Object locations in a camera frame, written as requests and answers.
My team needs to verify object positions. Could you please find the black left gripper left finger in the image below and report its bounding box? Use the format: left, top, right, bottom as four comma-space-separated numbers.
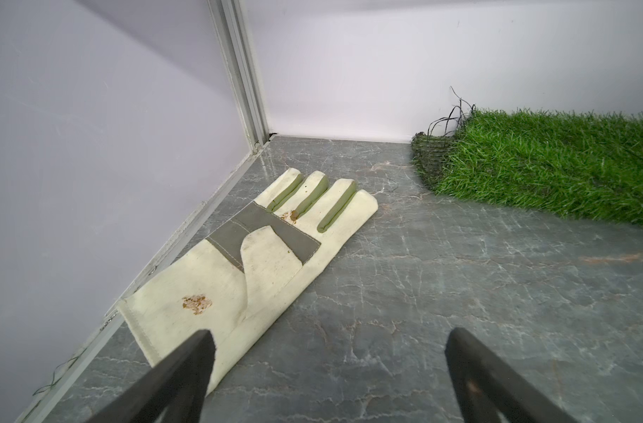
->
90, 330, 216, 422

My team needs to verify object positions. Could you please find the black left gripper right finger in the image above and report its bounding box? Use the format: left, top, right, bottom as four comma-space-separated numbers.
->
445, 327, 575, 422

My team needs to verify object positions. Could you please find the cream and green work glove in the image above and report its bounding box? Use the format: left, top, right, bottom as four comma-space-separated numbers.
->
118, 168, 378, 389

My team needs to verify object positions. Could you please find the green artificial grass mat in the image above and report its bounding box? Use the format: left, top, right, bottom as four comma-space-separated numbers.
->
411, 110, 643, 226

